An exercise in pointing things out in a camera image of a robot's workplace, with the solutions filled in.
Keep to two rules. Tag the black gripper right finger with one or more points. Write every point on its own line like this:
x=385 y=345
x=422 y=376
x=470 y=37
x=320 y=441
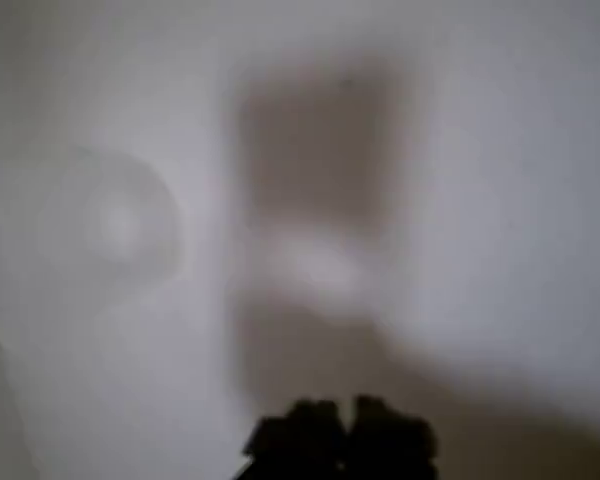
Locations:
x=392 y=442

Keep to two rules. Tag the clear plastic square container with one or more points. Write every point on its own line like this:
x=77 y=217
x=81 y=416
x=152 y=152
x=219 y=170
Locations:
x=115 y=220

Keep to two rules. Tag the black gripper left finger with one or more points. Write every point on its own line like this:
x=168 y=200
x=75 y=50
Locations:
x=300 y=440

